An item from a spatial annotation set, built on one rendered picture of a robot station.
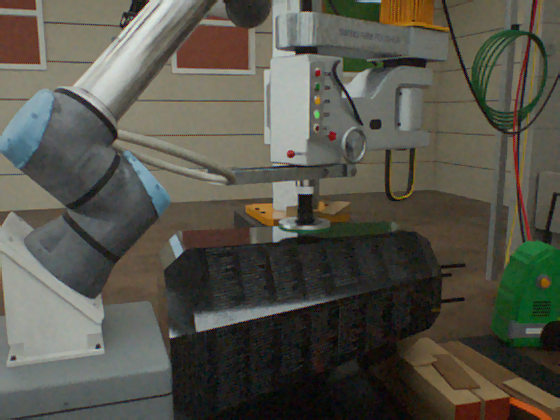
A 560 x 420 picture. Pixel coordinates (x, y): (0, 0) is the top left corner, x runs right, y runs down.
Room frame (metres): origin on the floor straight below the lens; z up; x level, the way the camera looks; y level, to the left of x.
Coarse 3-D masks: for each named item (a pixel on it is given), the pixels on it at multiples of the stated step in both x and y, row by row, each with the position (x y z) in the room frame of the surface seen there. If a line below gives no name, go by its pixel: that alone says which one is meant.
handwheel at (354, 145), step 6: (348, 132) 2.19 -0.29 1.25; (360, 132) 2.24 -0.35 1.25; (348, 138) 2.19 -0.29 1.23; (360, 138) 2.24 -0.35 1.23; (366, 138) 2.26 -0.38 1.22; (342, 144) 2.17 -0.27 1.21; (348, 144) 2.22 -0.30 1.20; (354, 144) 2.20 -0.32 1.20; (366, 144) 2.26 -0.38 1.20; (342, 150) 2.17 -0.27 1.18; (354, 150) 2.21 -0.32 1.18; (354, 156) 2.22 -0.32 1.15; (360, 156) 2.24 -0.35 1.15; (348, 162) 2.20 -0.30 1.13; (354, 162) 2.21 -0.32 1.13
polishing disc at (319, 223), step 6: (282, 222) 2.24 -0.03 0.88; (288, 222) 2.24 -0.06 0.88; (294, 222) 2.23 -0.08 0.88; (318, 222) 2.24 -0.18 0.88; (324, 222) 2.24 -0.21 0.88; (294, 228) 2.16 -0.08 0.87; (300, 228) 2.15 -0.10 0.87; (306, 228) 2.15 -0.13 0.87; (312, 228) 2.15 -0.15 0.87; (318, 228) 2.16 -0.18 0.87
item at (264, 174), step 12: (228, 168) 2.05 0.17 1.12; (240, 168) 2.09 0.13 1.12; (252, 168) 2.13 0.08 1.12; (264, 168) 2.17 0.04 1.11; (276, 168) 2.22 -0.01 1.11; (288, 168) 2.11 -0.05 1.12; (300, 168) 2.15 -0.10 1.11; (312, 168) 2.20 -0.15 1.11; (324, 168) 2.24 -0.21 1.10; (336, 168) 2.29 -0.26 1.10; (240, 180) 1.95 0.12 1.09; (252, 180) 1.99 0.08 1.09; (264, 180) 2.03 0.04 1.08; (276, 180) 2.07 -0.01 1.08; (288, 180) 2.11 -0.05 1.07
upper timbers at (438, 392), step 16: (432, 352) 2.37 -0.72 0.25; (448, 352) 2.37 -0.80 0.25; (400, 368) 2.33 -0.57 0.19; (416, 368) 2.21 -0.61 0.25; (432, 368) 2.21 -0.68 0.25; (464, 368) 2.21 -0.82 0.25; (416, 384) 2.19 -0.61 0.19; (432, 384) 2.07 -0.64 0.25; (448, 384) 2.07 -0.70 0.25; (480, 384) 2.07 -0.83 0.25; (432, 400) 2.06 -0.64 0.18; (448, 400) 1.96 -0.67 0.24; (464, 400) 1.94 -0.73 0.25; (480, 400) 1.95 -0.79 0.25; (496, 400) 1.96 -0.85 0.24; (448, 416) 1.95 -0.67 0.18; (464, 416) 1.92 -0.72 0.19; (480, 416) 1.97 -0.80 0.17; (496, 416) 1.96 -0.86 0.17
